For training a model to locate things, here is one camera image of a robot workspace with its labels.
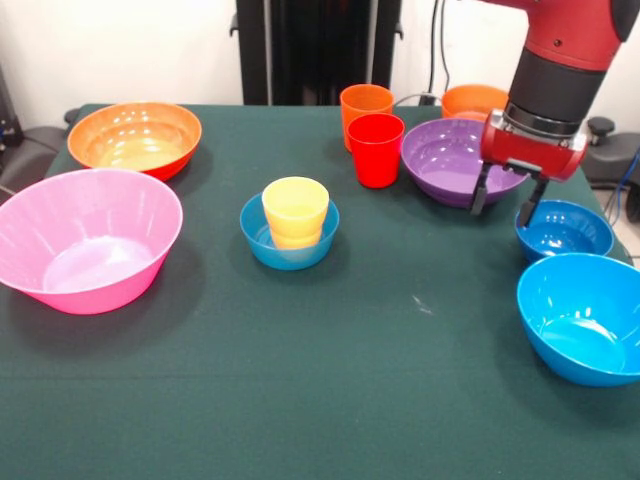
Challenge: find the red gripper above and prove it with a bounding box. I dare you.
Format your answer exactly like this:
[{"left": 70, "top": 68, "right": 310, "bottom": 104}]
[{"left": 469, "top": 108, "right": 589, "bottom": 230}]

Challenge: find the small dark blue bowl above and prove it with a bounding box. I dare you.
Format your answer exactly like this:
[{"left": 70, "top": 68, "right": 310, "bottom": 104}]
[{"left": 514, "top": 199, "right": 615, "bottom": 264}]

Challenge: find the yellow cup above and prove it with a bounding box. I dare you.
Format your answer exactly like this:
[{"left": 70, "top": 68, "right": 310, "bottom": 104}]
[{"left": 261, "top": 175, "right": 331, "bottom": 250}]

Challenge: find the small light blue bowl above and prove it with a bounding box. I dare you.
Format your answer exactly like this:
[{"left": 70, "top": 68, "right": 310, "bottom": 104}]
[{"left": 238, "top": 193, "right": 341, "bottom": 272}]

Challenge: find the purple bowl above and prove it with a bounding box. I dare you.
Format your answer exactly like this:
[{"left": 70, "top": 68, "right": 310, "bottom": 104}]
[{"left": 400, "top": 118, "right": 530, "bottom": 209}]

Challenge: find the small orange bowl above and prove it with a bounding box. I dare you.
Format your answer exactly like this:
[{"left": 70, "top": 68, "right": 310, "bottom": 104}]
[{"left": 441, "top": 83, "right": 510, "bottom": 123}]

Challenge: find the red cup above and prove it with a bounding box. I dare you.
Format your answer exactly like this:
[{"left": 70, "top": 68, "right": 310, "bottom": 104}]
[{"left": 347, "top": 113, "right": 406, "bottom": 190}]

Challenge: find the large light blue bowl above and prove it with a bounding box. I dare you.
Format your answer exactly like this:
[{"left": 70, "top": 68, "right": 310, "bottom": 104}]
[{"left": 516, "top": 252, "right": 640, "bottom": 388}]

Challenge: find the orange cup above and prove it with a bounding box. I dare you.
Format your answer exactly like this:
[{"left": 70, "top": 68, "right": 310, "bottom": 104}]
[{"left": 339, "top": 83, "right": 395, "bottom": 152}]

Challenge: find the dark green table cloth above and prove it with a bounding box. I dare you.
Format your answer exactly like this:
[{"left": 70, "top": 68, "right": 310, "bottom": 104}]
[{"left": 0, "top": 103, "right": 640, "bottom": 480}]

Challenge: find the large orange bowl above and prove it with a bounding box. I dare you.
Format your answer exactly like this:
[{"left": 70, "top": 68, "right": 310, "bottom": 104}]
[{"left": 67, "top": 101, "right": 203, "bottom": 182}]

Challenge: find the large pink bowl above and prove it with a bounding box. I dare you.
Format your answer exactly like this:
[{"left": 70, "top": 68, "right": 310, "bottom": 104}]
[{"left": 0, "top": 168, "right": 184, "bottom": 316}]

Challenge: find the blue cable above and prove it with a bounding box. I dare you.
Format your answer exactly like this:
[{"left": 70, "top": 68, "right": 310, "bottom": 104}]
[{"left": 604, "top": 149, "right": 640, "bottom": 264}]

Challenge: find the black hanging cable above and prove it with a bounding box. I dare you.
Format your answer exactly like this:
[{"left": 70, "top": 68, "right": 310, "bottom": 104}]
[{"left": 428, "top": 0, "right": 452, "bottom": 107}]

